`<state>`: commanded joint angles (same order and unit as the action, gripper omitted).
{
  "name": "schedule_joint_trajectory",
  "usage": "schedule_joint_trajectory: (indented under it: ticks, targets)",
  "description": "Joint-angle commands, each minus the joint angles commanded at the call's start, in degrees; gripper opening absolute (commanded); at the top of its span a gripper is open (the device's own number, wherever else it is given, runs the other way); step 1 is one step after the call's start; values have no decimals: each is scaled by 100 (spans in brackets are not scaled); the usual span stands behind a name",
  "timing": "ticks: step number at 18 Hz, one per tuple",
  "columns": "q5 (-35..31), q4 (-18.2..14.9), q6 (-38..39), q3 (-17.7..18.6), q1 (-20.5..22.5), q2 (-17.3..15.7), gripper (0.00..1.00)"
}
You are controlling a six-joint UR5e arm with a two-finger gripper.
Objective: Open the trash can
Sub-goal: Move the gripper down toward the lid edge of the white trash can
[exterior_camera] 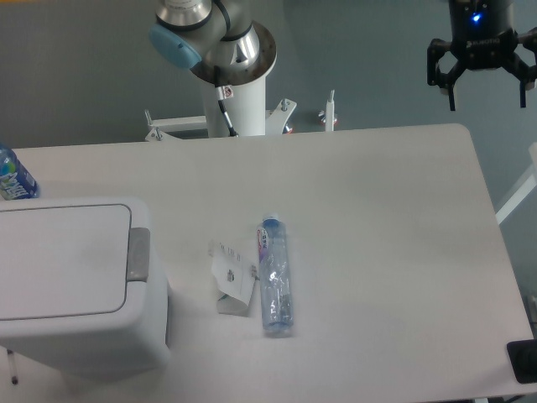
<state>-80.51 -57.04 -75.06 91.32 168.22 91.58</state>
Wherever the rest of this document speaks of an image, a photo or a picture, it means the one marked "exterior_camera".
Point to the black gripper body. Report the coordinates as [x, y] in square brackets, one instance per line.
[483, 34]

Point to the white push-lid trash can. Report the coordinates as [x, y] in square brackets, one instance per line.
[82, 287]

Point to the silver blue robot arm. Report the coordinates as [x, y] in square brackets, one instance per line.
[221, 44]

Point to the empty clear plastic bottle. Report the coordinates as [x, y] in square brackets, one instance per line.
[277, 308]

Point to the black device at table edge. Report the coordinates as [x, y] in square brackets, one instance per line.
[522, 355]

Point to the white crumpled paper receipt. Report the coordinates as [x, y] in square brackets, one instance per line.
[235, 276]

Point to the blue labelled water bottle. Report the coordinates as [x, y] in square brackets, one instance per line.
[16, 181]

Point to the white frame bar right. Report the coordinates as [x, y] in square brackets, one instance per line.
[521, 189]

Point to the white upright bracket post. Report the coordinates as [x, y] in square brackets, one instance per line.
[327, 117]

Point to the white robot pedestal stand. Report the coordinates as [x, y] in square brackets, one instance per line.
[246, 110]

